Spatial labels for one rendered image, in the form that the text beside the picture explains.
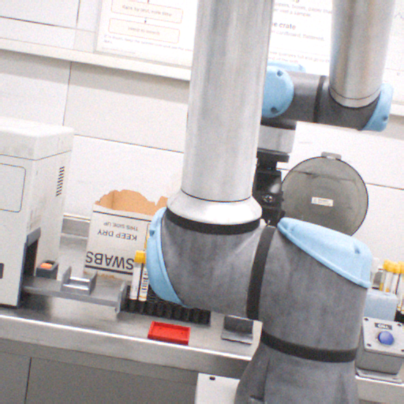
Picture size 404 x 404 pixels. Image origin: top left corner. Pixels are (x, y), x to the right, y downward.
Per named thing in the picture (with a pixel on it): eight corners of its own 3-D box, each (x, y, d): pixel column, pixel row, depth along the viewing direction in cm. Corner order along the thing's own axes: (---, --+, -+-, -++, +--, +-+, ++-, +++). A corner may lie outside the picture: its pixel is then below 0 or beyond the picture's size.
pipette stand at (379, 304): (333, 343, 125) (344, 291, 124) (331, 331, 132) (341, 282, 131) (388, 354, 124) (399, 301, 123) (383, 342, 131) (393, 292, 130)
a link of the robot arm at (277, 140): (297, 131, 114) (248, 123, 114) (292, 158, 115) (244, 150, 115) (294, 130, 121) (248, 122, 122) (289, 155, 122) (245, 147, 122)
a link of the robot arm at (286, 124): (258, 56, 113) (266, 61, 121) (247, 122, 114) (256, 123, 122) (305, 63, 111) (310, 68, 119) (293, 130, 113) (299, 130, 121)
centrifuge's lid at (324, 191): (287, 144, 165) (288, 147, 173) (267, 246, 165) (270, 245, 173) (377, 159, 161) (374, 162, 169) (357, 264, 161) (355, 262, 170)
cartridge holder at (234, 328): (220, 338, 118) (224, 319, 117) (222, 323, 126) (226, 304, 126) (252, 344, 117) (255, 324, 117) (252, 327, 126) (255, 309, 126)
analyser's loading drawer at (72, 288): (-1, 293, 116) (3, 263, 115) (11, 282, 122) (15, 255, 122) (118, 313, 116) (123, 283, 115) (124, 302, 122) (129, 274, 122)
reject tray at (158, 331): (147, 338, 112) (147, 333, 112) (151, 325, 119) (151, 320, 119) (188, 345, 112) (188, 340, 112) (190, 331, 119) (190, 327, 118)
